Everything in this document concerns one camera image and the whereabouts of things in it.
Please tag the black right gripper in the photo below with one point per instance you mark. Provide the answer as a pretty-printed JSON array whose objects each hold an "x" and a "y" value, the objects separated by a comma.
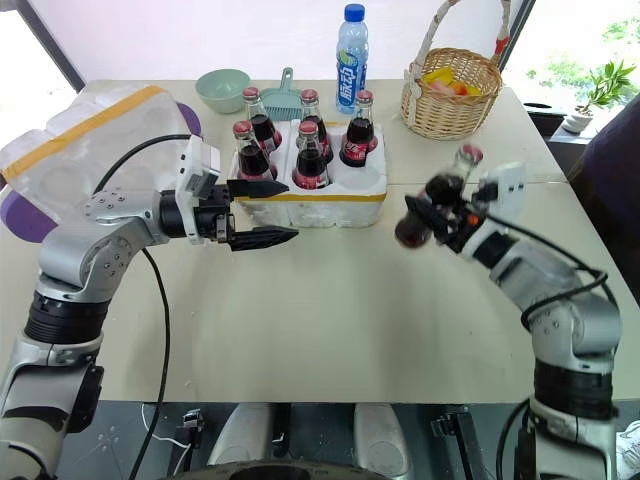
[{"x": 461, "y": 227}]

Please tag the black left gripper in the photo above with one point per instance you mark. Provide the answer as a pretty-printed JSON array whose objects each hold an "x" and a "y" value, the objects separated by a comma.
[{"x": 212, "y": 212}]

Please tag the glass cola bottle red cap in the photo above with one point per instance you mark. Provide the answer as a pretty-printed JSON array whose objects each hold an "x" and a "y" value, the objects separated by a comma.
[
  {"x": 260, "y": 125},
  {"x": 310, "y": 167},
  {"x": 414, "y": 236},
  {"x": 314, "y": 120},
  {"x": 252, "y": 162},
  {"x": 359, "y": 142}
]

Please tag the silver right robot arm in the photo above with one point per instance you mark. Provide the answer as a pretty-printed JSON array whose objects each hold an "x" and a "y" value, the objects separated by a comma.
[{"x": 575, "y": 320}]

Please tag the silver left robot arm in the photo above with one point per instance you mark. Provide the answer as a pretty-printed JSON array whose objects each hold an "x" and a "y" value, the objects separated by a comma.
[{"x": 75, "y": 250}]

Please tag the white foam crate yellow tape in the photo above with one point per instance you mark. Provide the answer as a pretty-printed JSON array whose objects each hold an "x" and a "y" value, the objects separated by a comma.
[{"x": 350, "y": 210}]

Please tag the white foam box yellow tape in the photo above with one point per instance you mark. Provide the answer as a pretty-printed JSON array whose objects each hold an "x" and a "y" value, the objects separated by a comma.
[{"x": 125, "y": 120}]

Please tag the green plastic dustpan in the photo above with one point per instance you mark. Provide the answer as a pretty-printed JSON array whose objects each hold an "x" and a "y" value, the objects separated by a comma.
[{"x": 280, "y": 102}]

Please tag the light green bowl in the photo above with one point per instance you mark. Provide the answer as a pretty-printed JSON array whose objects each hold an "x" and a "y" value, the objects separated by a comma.
[{"x": 222, "y": 92}]

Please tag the orange pink toy food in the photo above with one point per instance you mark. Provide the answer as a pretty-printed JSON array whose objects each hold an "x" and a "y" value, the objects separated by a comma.
[{"x": 462, "y": 90}]

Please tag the black side stand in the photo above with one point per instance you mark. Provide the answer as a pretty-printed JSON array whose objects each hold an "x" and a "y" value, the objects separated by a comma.
[{"x": 545, "y": 125}]

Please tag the yellow toy food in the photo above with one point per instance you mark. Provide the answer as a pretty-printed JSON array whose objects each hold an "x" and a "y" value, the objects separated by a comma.
[{"x": 439, "y": 76}]

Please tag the blue plastic drink bottle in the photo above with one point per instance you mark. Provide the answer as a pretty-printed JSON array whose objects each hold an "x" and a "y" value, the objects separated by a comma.
[{"x": 351, "y": 75}]

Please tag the person in dark clothes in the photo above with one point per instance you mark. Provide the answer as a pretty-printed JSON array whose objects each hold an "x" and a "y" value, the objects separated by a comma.
[{"x": 615, "y": 175}]

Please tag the black table clamp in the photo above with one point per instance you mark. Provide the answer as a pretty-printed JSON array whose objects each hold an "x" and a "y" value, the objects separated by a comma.
[
  {"x": 191, "y": 427},
  {"x": 460, "y": 435}
]

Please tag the green plant in white pot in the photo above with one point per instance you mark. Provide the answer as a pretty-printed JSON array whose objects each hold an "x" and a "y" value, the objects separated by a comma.
[{"x": 602, "y": 85}]

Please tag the white rounded robot leg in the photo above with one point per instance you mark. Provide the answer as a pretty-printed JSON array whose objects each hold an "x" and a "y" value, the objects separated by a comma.
[
  {"x": 380, "y": 440},
  {"x": 245, "y": 435}
]

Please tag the clear plastic bag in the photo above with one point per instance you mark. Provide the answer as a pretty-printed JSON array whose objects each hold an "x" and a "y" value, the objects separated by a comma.
[{"x": 25, "y": 220}]

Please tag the dark rounded robot body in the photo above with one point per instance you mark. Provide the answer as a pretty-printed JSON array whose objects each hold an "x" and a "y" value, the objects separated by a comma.
[{"x": 280, "y": 472}]

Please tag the white sneaker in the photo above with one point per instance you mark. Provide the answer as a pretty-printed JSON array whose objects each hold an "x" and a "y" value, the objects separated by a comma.
[{"x": 630, "y": 450}]

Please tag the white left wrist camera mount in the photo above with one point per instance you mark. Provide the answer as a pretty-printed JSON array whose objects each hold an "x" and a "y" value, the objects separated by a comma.
[{"x": 200, "y": 165}]

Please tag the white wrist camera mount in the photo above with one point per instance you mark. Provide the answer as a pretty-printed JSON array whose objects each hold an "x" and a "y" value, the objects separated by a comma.
[
  {"x": 200, "y": 165},
  {"x": 505, "y": 182}
]

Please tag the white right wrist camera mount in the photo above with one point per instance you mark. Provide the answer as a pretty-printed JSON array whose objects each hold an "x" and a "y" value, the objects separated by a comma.
[{"x": 505, "y": 182}]

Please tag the dark window frame post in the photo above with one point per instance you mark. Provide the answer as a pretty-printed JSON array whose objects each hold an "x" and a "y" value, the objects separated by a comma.
[
  {"x": 52, "y": 45},
  {"x": 520, "y": 30}
]

